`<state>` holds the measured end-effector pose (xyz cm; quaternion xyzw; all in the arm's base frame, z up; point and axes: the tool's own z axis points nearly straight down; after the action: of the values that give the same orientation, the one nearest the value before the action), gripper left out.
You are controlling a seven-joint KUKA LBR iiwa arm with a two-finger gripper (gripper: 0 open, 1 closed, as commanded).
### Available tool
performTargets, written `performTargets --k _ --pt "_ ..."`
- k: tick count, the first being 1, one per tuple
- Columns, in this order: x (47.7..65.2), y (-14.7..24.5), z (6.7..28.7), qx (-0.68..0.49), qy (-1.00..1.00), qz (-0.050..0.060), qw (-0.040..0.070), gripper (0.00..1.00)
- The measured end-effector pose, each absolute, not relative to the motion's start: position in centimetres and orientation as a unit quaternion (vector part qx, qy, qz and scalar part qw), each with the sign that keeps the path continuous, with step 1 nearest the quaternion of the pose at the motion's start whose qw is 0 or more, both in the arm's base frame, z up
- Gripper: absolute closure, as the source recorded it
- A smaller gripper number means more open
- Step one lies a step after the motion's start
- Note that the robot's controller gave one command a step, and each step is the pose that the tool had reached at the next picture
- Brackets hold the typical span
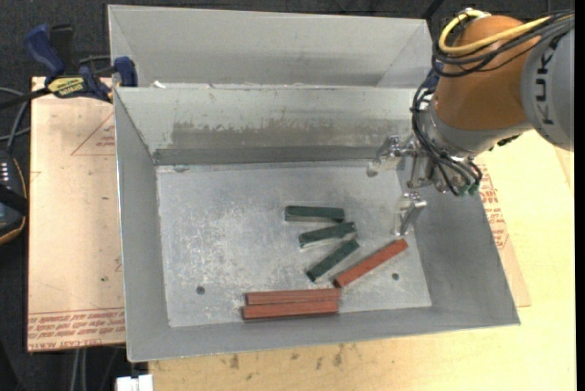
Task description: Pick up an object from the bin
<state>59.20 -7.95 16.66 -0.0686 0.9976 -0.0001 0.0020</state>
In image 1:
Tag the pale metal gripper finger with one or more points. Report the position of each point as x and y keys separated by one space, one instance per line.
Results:
x=407 y=213
x=387 y=154

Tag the red-brown flat block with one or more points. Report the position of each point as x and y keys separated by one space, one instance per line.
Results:
x=290 y=310
x=371 y=262
x=292 y=296

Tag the dark green flat block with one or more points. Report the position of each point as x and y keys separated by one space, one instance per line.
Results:
x=332 y=261
x=328 y=234
x=314 y=213

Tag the grey metal bin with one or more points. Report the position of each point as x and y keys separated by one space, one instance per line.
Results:
x=237 y=215

